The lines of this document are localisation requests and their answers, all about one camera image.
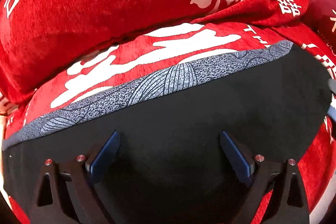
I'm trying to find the black pants with patterned lining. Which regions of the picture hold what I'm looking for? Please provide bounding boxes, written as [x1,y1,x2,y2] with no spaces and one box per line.
[2,40,332,223]

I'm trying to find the red bedsheet with white characters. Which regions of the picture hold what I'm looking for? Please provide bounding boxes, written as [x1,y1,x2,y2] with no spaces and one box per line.
[1,0,335,223]

